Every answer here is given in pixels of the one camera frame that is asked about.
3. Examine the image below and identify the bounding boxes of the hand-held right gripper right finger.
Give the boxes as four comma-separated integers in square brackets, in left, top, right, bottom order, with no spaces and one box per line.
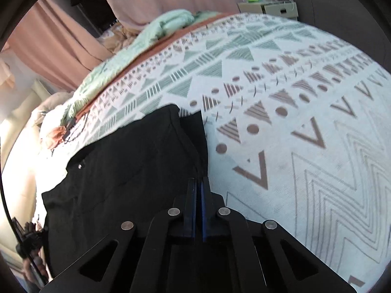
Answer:
[200,176,355,293]

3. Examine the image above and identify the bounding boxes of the white pillow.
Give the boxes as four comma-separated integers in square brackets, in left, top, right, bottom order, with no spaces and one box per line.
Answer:
[31,92,77,150]

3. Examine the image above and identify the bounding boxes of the patterned bed blanket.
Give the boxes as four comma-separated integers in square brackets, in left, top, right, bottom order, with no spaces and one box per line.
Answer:
[70,12,391,293]

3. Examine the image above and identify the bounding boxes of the black cable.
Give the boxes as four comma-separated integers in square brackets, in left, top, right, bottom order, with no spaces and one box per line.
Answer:
[59,113,94,145]

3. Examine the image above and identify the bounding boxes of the black pants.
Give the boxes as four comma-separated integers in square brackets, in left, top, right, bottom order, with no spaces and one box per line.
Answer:
[41,104,211,284]

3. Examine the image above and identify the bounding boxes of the cream upholstered headboard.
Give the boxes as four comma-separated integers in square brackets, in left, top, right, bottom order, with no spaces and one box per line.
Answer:
[0,78,40,196]

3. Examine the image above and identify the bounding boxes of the mint green duvet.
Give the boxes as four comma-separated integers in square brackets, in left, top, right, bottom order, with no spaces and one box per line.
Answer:
[65,9,227,119]

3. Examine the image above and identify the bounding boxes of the beige crumpled cloth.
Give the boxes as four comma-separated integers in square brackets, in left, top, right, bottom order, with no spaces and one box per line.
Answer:
[98,21,145,52]

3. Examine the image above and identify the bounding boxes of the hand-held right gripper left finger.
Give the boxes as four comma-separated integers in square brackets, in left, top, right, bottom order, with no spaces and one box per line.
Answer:
[40,178,196,293]

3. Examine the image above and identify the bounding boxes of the small white nightstand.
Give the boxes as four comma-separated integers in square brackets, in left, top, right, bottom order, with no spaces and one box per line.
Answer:
[238,0,299,22]

